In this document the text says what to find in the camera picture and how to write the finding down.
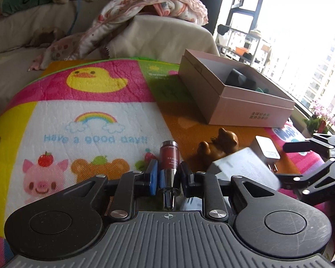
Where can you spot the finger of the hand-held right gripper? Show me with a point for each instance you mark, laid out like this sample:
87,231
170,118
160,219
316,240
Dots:
318,181
298,146

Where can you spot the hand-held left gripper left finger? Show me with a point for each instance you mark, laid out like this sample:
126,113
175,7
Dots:
154,177

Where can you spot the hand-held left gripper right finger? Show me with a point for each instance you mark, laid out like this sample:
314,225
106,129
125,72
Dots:
184,178

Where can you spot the dark red cosmetic bottle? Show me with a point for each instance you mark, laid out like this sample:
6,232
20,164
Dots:
169,156

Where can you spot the white power adapter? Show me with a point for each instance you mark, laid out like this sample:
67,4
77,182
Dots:
266,148

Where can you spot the brown bear figurine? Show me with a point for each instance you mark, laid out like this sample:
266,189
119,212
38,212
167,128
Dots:
226,142

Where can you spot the white grey product box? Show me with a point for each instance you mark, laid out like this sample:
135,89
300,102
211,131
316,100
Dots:
240,164

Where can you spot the pink cardboard box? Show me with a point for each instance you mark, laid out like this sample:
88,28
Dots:
240,111

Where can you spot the black rectangular panel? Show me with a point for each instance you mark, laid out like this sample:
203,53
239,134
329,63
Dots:
237,79

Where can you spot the pink flowering potted plant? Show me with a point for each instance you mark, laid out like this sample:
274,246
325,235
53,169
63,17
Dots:
322,117

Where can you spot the colourful cartoon play mat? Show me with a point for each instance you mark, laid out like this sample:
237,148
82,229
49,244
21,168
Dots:
100,103

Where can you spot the metal balcony rack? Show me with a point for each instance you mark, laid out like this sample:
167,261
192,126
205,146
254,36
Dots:
255,32

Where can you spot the beige covered sofa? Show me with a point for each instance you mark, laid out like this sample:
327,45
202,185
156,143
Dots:
162,36

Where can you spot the pink floral blanket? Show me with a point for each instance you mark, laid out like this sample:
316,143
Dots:
122,8

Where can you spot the black window frame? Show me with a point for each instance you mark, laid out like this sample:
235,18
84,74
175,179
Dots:
240,10

